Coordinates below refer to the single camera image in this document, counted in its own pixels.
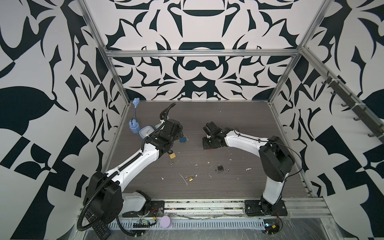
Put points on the purple round lid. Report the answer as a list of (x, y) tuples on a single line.
[(165, 222)]

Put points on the green circuit board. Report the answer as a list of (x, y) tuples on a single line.
[(272, 227)]

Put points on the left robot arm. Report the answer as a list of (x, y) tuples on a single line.
[(104, 200)]

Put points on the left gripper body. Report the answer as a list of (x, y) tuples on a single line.
[(178, 134)]

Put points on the black hook rack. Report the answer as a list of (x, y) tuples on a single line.
[(352, 102)]

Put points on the light blue alarm clock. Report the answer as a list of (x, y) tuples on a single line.
[(146, 131)]

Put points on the blue flower toy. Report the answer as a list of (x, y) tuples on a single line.
[(133, 123)]

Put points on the blue padlock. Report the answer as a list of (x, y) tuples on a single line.
[(183, 139)]

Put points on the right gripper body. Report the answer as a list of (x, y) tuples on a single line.
[(209, 143)]

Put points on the black remote control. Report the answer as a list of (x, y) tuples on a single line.
[(101, 229)]

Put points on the brass padlock with key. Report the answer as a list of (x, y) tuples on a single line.
[(172, 157)]

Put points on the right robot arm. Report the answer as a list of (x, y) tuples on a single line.
[(277, 162)]

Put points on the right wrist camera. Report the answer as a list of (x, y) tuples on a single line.
[(211, 130)]

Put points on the black padlock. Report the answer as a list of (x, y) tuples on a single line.
[(221, 169)]

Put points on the white cable duct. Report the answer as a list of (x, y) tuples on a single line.
[(204, 224)]

